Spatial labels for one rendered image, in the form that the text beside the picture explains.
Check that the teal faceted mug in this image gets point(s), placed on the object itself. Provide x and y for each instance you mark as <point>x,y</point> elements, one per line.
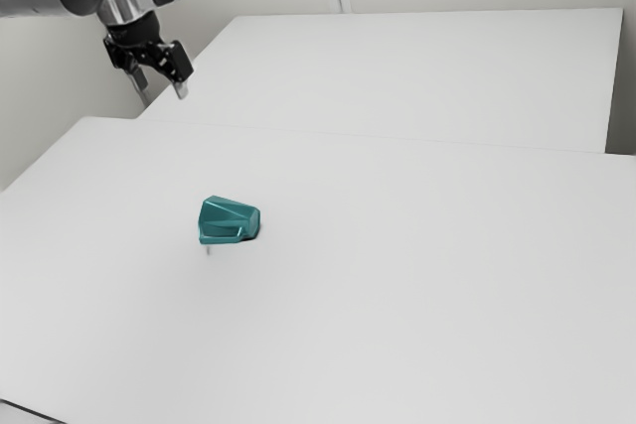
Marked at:
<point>228,221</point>

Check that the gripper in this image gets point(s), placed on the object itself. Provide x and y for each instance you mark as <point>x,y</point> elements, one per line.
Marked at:
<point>134,33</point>

